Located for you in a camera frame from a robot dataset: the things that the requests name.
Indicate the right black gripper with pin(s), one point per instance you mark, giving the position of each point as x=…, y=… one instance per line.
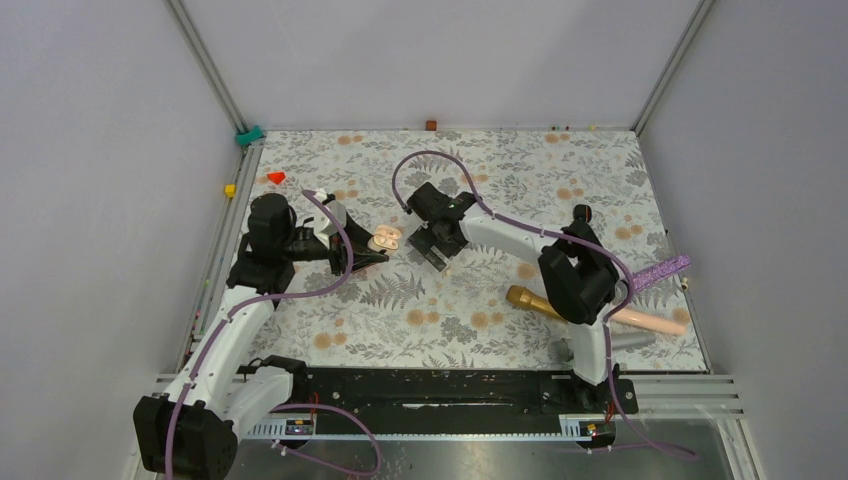
x=424, y=240

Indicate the pink earbud charging case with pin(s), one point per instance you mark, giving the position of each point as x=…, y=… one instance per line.
x=385, y=239

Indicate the grey microphone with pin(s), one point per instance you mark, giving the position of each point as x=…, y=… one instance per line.
x=560, y=351

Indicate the teal block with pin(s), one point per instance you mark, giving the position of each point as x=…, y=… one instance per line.
x=250, y=136

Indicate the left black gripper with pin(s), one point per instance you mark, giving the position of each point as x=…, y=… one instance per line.
x=337, y=254

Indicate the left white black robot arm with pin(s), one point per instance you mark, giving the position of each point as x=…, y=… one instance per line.
x=193, y=428

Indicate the gold microphone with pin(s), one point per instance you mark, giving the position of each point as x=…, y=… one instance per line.
x=523, y=298

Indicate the pink microphone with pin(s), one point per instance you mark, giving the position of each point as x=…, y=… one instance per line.
x=648, y=322

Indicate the red triangular block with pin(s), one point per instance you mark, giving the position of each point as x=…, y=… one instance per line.
x=276, y=177

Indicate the floral table mat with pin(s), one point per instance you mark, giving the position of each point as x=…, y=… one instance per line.
x=405, y=313

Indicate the black earbud case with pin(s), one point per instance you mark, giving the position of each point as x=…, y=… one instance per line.
x=582, y=212

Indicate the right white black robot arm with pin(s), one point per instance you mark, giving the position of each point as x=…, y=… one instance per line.
x=581, y=279

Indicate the purple glitter microphone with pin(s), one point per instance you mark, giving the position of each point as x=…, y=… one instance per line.
x=657, y=273

